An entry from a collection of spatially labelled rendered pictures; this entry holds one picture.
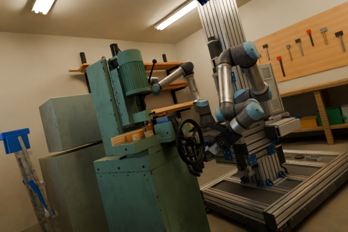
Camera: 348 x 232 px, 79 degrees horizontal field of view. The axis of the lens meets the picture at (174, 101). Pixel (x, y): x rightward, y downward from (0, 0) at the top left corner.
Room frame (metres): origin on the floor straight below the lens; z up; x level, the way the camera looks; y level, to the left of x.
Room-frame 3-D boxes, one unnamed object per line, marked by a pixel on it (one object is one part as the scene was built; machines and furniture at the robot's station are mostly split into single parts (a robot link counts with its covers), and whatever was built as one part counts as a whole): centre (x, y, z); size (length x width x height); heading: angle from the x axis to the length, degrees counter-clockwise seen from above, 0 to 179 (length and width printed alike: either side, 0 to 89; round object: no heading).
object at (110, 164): (1.60, 0.33, 0.76); 0.57 x 0.45 x 0.09; 54
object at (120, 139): (1.54, 0.25, 0.92); 0.60 x 0.02 x 0.05; 144
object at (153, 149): (1.49, 0.18, 0.82); 0.40 x 0.21 x 0.04; 144
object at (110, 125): (1.70, 0.47, 1.16); 0.22 x 0.22 x 0.72; 54
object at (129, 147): (1.47, 0.14, 0.87); 0.61 x 0.30 x 0.06; 144
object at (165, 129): (1.42, 0.08, 0.91); 0.15 x 0.14 x 0.09; 144
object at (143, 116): (1.54, 0.25, 1.03); 0.14 x 0.07 x 0.09; 54
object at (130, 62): (1.53, 0.23, 1.35); 0.18 x 0.18 x 0.31
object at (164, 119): (1.42, 0.07, 0.99); 0.13 x 0.11 x 0.06; 144
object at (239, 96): (1.62, -0.52, 0.98); 0.13 x 0.12 x 0.14; 62
